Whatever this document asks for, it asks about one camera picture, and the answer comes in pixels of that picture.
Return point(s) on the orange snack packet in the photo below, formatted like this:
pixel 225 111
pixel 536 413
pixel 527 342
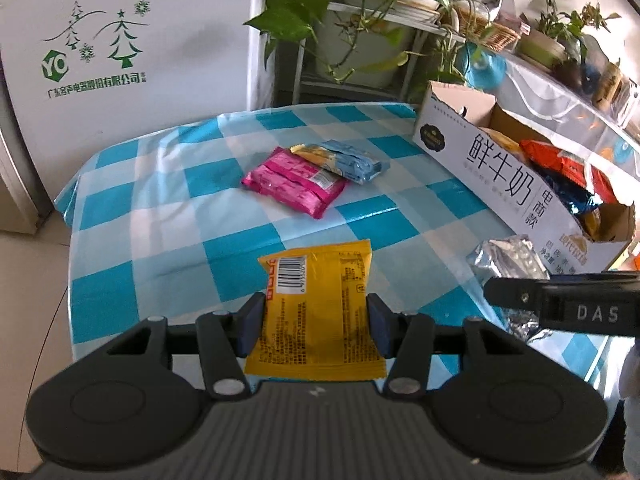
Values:
pixel 560 160

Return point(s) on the cardboard box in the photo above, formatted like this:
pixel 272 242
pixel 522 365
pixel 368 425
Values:
pixel 500 175

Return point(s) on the blue round plastic object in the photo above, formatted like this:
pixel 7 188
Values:
pixel 487 67

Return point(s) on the dark blue snack packet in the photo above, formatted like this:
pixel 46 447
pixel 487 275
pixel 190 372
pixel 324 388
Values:
pixel 575 197

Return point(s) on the wicker basket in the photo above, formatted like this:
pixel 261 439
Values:
pixel 492 32

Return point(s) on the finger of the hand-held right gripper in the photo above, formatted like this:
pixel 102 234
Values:
pixel 515 292

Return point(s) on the white covered side table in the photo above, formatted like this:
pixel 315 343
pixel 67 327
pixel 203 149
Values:
pixel 560 95

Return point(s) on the green bowl potted plant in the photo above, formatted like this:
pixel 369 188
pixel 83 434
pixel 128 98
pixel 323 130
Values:
pixel 542 50

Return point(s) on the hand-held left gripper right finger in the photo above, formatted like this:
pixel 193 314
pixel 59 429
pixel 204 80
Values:
pixel 381 327

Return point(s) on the small yellow snack packet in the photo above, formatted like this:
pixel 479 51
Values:
pixel 320 310

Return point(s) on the silver foil snack packet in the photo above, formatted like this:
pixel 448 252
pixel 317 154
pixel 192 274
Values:
pixel 505 260

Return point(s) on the green pothos plant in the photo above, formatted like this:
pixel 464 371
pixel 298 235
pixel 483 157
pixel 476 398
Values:
pixel 295 5

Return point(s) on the blue white checked tablecloth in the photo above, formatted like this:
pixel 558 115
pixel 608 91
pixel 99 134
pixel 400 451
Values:
pixel 175 210

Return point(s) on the metal plant rack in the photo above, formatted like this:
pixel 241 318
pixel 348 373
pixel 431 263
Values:
pixel 415 22

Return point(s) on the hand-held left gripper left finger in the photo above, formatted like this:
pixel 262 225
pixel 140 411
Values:
pixel 250 327

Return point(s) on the light blue snack packet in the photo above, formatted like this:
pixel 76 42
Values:
pixel 350 162

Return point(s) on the white refrigerator with tree print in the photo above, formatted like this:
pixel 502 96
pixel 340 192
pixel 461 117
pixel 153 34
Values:
pixel 175 35

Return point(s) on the magenta snack packet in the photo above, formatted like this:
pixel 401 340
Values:
pixel 286 159
pixel 295 192

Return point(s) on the large yellow snack packet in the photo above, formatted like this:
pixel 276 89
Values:
pixel 502 139

